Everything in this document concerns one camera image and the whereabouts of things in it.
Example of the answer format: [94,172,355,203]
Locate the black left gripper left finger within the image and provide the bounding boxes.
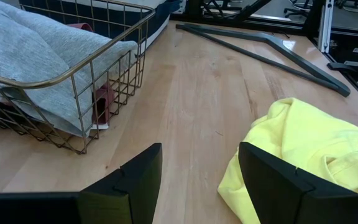
[79,142,163,224]

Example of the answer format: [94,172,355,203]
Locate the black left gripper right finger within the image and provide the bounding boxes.
[237,141,358,224]

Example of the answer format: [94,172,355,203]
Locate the yellow cloth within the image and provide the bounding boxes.
[217,96,358,224]

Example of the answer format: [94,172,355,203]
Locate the maroon cloth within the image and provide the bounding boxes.
[0,22,117,126]

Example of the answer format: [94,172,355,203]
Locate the grey cloth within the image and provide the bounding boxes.
[0,0,139,138]

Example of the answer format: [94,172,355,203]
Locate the grey clothes hanger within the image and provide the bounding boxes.
[175,22,352,98]

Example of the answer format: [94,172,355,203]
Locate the black office chair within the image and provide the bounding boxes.
[283,0,313,19]

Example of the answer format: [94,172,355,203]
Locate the gold wire basket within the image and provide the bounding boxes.
[0,0,157,156]

